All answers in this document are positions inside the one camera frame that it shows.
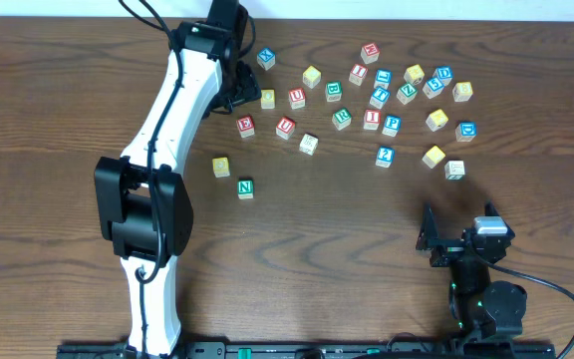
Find wood L top block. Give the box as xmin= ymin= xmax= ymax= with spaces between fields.
xmin=444 ymin=161 xmax=466 ymax=180

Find blue P wooden block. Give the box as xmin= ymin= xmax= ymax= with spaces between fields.
xmin=382 ymin=115 xmax=402 ymax=137

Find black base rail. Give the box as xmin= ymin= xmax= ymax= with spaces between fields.
xmin=56 ymin=340 xmax=557 ymax=359

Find red I block lower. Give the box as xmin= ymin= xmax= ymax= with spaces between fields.
xmin=363 ymin=110 xmax=381 ymax=131

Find blue T wooden block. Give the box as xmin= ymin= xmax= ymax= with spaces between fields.
xmin=370 ymin=87 xmax=391 ymax=110

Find green Z wooden block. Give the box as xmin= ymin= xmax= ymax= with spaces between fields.
xmin=397 ymin=83 xmax=418 ymax=105

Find yellow A wooden block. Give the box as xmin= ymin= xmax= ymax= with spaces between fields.
xmin=426 ymin=109 xmax=448 ymax=132

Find yellow 8 wooden block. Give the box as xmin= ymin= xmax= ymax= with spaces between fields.
xmin=452 ymin=82 xmax=473 ymax=103

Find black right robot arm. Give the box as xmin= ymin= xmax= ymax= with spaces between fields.
xmin=416 ymin=203 xmax=527 ymax=348

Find blue D block lower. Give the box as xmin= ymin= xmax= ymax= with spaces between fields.
xmin=455 ymin=122 xmax=477 ymax=142

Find red i block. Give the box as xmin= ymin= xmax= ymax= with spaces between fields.
xmin=363 ymin=110 xmax=381 ymax=131
xmin=349 ymin=64 xmax=368 ymax=86

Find yellow G wooden block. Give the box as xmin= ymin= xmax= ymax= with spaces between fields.
xmin=212 ymin=157 xmax=230 ymax=178

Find green R wooden block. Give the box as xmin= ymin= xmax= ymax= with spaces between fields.
xmin=332 ymin=108 xmax=352 ymax=131

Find red U block lower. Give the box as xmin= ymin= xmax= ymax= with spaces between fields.
xmin=276 ymin=117 xmax=296 ymax=140

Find blue X wooden block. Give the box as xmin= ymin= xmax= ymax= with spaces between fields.
xmin=256 ymin=48 xmax=276 ymax=71

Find yellow S wooden block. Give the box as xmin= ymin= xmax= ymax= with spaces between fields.
xmin=422 ymin=146 xmax=445 ymax=169

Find green N wooden block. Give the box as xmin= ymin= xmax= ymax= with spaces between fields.
xmin=237 ymin=179 xmax=254 ymax=199

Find yellow O wooden block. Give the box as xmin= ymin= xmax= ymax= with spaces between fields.
xmin=260 ymin=89 xmax=276 ymax=110

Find green B wooden block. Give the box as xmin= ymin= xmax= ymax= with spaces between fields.
xmin=325 ymin=81 xmax=343 ymax=102

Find red I block upper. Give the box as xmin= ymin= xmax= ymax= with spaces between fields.
xmin=349 ymin=64 xmax=368 ymax=86

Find blue L wooden block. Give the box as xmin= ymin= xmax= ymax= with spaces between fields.
xmin=374 ymin=69 xmax=393 ymax=90

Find red U block upper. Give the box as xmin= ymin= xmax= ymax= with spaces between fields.
xmin=288 ymin=87 xmax=306 ymax=110

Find blue D block upper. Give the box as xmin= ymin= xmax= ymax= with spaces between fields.
xmin=432 ymin=66 xmax=453 ymax=87

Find red E wooden block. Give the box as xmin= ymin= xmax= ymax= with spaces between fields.
xmin=236 ymin=116 xmax=255 ymax=138

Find blue d block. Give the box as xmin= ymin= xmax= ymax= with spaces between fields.
xmin=455 ymin=122 xmax=477 ymax=142
xmin=432 ymin=66 xmax=453 ymax=87

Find yellow block near D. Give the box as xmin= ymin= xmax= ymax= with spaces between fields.
xmin=404 ymin=64 xmax=425 ymax=86

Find blue 2 wooden block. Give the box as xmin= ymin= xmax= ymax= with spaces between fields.
xmin=376 ymin=147 xmax=395 ymax=168

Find plain wood top block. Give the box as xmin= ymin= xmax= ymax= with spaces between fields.
xmin=299 ymin=134 xmax=319 ymax=156

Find blue 5 wooden block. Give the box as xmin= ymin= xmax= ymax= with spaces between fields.
xmin=423 ymin=77 xmax=444 ymax=99

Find red H wooden block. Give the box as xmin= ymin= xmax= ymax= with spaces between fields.
xmin=361 ymin=42 xmax=380 ymax=65

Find yellow block upper middle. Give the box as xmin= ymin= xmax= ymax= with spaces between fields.
xmin=303 ymin=65 xmax=322 ymax=89

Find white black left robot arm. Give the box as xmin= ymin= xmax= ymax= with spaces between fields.
xmin=94 ymin=22 xmax=260 ymax=358

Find red u block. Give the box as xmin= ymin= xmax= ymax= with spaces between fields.
xmin=276 ymin=117 xmax=296 ymax=140
xmin=288 ymin=87 xmax=306 ymax=110

